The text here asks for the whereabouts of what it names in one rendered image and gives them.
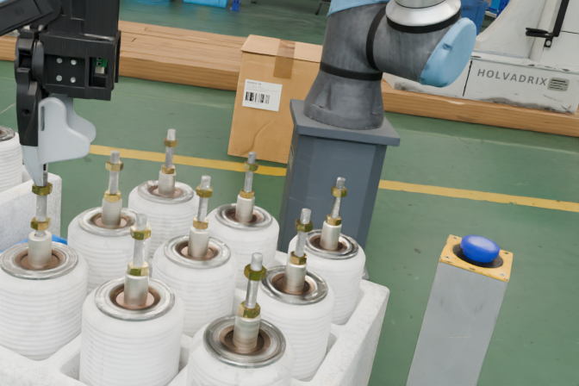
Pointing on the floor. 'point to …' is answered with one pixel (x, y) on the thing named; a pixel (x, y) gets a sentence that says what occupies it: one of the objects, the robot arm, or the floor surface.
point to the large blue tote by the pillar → (473, 10)
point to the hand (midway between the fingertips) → (33, 169)
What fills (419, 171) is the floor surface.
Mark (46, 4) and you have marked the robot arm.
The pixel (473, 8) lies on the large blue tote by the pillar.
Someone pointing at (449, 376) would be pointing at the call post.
